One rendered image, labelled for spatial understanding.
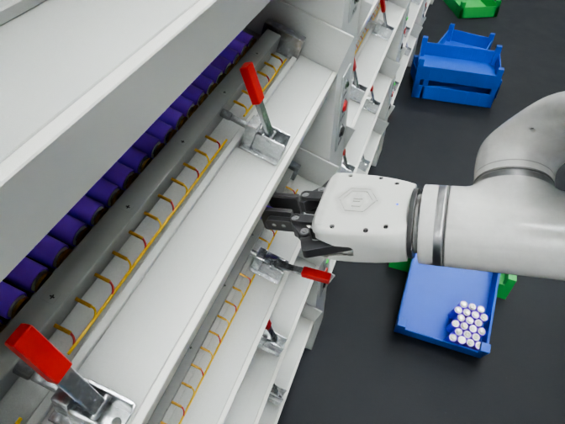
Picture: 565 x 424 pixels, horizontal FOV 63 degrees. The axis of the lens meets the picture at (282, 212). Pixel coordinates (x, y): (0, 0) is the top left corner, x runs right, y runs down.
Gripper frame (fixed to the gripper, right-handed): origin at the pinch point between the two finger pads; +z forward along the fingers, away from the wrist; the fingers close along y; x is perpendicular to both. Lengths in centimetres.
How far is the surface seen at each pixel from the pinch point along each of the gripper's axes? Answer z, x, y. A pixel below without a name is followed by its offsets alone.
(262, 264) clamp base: 2.3, 5.2, 4.1
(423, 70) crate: 0, 50, -131
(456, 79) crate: -12, 55, -132
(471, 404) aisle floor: -24, 67, -14
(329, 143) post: -1.7, 0.6, -14.8
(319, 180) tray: 0.7, 7.2, -14.5
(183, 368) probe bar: 4.6, 3.5, 19.6
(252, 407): 6.0, 26.8, 13.2
